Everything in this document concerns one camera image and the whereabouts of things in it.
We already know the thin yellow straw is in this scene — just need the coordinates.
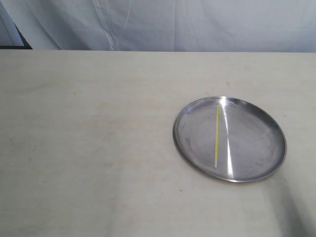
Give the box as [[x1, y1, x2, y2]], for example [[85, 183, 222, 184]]
[[214, 106, 220, 168]]

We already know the round silver metal plate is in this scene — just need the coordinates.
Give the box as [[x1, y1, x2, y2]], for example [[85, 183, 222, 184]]
[[173, 96, 287, 183]]

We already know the white backdrop cloth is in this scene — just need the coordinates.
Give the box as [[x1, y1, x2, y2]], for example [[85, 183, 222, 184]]
[[2, 0, 316, 52]]

